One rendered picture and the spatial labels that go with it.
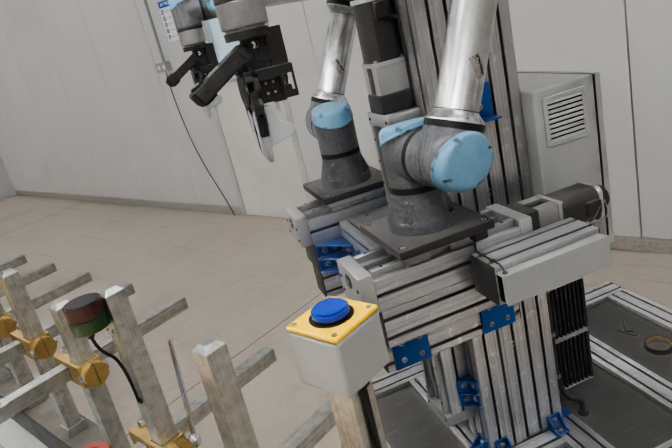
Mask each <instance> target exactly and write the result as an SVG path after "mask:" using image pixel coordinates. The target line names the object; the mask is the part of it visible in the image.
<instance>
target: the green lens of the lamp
mask: <svg viewBox="0 0 672 448"><path fill-rule="evenodd" d="M110 322H111V320H110V317H109V314H108V312H107V309H106V308H105V311H104V312H103V313H102V314H101V315H100V316H99V317H97V318H96V319H94V320H92V321H89V322H87V323H84V324H80V325H70V324H68V326H69V329H70V331H71V333H72V336H73V337H74V338H84V337H88V336H91V335H93V334H96V333H98V332H100V331H101V330H103V329H105V328H106V327H107V326H108V325H109V324H110Z"/></svg>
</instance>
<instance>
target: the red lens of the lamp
mask: <svg viewBox="0 0 672 448"><path fill-rule="evenodd" d="M97 294H98V295H99V297H98V299H97V300H96V301H94V302H93V303H91V304H90V305H88V306H85V307H83V308H80V309H77V310H73V311H66V310H64V306H65V305H64V306H63V307H62V312H63V314H64V316H65V319H66V321H67V323H68V324H79V323H83V322H86V321H88V320H91V319H93V318H95V317H96V316H98V315H100V314H101V313H102V312H103V311H104V310H105V308H106V307H105V304H104V301H103V299H102V296H101V294H100V293H97Z"/></svg>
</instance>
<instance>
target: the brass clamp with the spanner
mask: <svg viewBox="0 0 672 448"><path fill-rule="evenodd" d="M137 425H138V424H137ZM137 425H135V426H134V427H133V428H131V429H130V430H129V431H128V432H129V434H130V437H131V439H132V442H133V444H136V443H137V442H138V441H140V442H141V443H143V444H145V445H146V446H147V447H148V448H194V445H193V444H192V443H191V442H189V441H187V440H186V437H185V434H184V432H182V431H180V430H178V429H177V432H178V434H177V435H176V436H175V437H173V438H172V439H171V440H169V441H168V442H167V443H166V444H164V445H163V446H161V445H159V444H157V443H156V442H154V441H152V440H151V437H150V434H149V432H148V429H147V427H144V428H138V427H137Z"/></svg>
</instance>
